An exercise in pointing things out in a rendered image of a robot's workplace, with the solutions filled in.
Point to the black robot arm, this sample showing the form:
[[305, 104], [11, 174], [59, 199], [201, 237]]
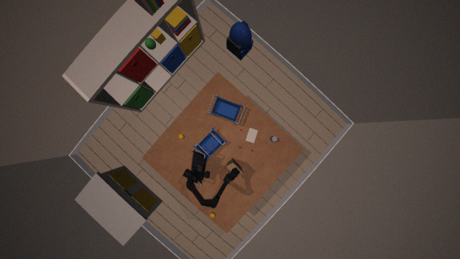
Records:
[[192, 187]]

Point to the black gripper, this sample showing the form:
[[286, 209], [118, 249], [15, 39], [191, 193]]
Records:
[[206, 174]]

